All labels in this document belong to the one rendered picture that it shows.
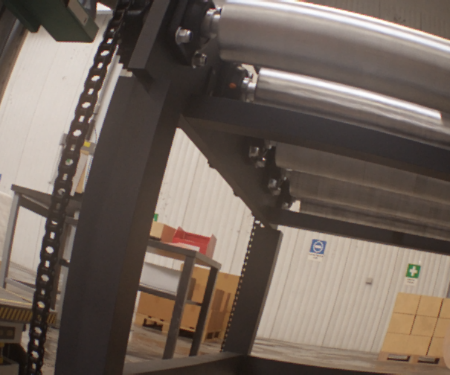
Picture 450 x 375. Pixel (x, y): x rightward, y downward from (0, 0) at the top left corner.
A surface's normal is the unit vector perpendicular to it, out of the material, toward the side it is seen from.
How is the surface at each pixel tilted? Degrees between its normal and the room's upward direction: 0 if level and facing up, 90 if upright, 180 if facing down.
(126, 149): 90
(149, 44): 90
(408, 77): 132
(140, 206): 90
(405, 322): 90
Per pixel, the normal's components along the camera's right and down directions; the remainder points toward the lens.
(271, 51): -0.30, 0.65
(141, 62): -0.19, -0.21
